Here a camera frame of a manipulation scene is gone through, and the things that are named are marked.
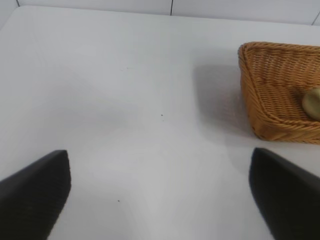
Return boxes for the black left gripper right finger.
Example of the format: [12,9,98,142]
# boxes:
[248,147,320,240]

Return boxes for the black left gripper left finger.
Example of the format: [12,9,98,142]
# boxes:
[0,149,72,240]

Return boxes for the pale round egg yolk pastry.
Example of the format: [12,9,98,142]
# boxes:
[301,87,320,118]

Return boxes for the tan woven wicker basket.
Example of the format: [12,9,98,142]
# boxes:
[237,41,320,145]

